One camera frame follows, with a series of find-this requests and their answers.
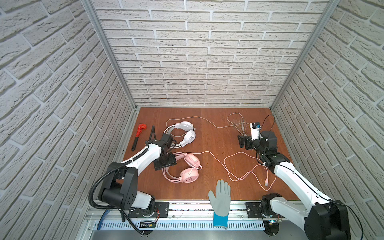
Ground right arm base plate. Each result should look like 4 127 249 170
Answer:
245 201 280 219

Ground grey white headphone cable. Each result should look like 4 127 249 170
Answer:
165 112 251 136

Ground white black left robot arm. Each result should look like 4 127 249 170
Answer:
89 134 177 215

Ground aluminium corner post right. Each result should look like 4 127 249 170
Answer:
270 0 340 111

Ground aluminium floor rail left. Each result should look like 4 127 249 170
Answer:
114 107 141 162

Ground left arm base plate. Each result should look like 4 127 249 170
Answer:
128 201 170 218

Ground pink headphone cable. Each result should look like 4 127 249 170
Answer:
191 150 277 192

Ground blue cable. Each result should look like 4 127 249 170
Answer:
97 209 111 231

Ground grey blue work glove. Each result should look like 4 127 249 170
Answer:
208 180 231 229

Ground pink headphones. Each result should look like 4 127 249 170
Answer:
162 152 203 183

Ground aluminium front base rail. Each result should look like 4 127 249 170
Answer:
76 200 289 240

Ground aluminium corner post left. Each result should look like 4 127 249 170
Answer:
82 0 137 111

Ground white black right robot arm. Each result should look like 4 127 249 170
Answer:
238 131 351 240

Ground red black pipe wrench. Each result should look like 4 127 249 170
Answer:
131 124 147 152

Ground aluminium corner post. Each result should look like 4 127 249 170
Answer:
270 0 340 111
82 0 137 111

